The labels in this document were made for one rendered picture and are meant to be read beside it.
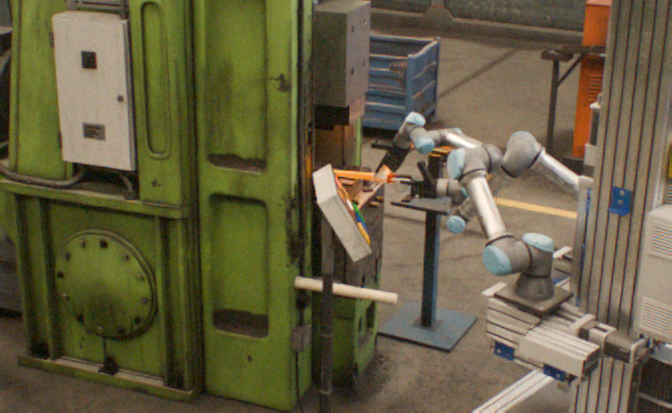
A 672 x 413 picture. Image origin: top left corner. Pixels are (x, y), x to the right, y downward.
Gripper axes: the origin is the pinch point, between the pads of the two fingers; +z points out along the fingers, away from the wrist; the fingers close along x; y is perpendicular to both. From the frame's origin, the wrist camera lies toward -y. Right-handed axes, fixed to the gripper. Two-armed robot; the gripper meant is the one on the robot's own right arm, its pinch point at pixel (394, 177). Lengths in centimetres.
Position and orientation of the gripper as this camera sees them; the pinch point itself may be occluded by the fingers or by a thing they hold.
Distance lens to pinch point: 459.7
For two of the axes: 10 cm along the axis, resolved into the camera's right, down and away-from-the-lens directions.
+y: 0.1, 9.4, 3.5
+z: -9.4, -1.1, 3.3
